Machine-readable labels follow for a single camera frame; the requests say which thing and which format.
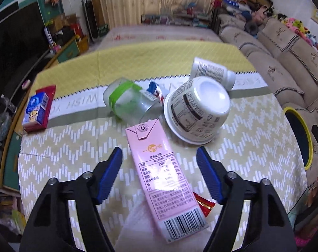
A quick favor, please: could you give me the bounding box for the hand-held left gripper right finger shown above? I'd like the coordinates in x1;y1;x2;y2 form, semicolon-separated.
196;146;297;252

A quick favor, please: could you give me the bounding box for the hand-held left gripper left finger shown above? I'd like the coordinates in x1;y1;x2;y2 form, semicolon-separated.
19;147;123;252

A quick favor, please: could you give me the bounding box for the black bin with yellow rim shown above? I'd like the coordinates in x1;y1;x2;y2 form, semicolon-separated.
283;107;313;171

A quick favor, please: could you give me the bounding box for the pink drink carton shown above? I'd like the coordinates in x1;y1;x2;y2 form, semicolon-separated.
125;119;209;243

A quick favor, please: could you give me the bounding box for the white yogurt tub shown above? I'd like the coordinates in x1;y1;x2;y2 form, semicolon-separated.
163;76;231;146

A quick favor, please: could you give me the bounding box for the clear cup with green label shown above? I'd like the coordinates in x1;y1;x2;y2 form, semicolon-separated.
103;78;165;125

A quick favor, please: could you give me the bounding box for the blue and red snack box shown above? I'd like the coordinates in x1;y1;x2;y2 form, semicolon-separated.
24;85;57;133

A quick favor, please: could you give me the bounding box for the red candy wrapper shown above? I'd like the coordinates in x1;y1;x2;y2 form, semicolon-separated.
193;192;217;217

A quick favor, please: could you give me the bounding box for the patterned tablecloth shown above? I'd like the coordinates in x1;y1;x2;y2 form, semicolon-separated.
17;41;310;252

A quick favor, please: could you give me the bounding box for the beige sofa with deer covers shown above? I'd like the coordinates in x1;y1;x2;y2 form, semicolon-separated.
216;13;318;180

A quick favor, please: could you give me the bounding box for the blue red snack wrapper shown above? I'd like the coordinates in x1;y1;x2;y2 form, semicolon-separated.
146;81;165;102

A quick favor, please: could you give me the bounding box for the blue white small carton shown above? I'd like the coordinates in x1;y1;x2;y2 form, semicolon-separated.
22;92;49;126

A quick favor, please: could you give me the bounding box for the white pill bottle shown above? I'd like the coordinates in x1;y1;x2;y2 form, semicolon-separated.
189;57;236;91

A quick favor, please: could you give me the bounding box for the shelf of books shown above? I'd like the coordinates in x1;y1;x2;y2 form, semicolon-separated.
0;186;26;232

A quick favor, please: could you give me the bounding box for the row of plush toys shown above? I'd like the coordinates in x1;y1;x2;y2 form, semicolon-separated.
253;3;318;56

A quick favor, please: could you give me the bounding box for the glass ashtray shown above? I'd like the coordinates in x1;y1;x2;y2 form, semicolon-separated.
0;110;13;143

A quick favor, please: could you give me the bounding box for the clear water bottle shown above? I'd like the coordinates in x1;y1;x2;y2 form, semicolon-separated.
1;94;18;113

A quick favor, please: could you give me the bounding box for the grey neck pillow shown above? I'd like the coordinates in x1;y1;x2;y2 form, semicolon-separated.
244;21;258;35

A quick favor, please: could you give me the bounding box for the black box with green label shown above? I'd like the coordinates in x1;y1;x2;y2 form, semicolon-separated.
97;24;110;39

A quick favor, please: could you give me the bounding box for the floral print mat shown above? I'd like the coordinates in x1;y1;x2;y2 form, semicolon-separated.
89;25;223;51

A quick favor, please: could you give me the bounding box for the red bag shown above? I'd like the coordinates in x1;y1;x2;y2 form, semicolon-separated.
70;22;86;39

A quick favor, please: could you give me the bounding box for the pile of books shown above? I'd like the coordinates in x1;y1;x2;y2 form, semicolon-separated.
141;9;213;28

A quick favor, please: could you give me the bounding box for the black tower fan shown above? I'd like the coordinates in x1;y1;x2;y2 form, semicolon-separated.
81;0;100;43

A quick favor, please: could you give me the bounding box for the black flat television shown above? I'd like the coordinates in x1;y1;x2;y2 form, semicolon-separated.
0;3;52;147

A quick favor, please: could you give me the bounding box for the open cardboard box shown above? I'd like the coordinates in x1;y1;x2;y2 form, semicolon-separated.
52;14;78;32

